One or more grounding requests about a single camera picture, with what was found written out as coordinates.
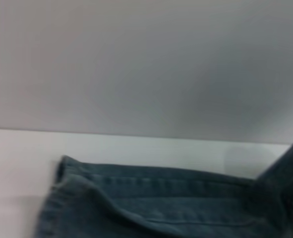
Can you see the blue denim shorts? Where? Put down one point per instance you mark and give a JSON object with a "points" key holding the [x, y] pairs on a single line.
{"points": [[161, 210]]}

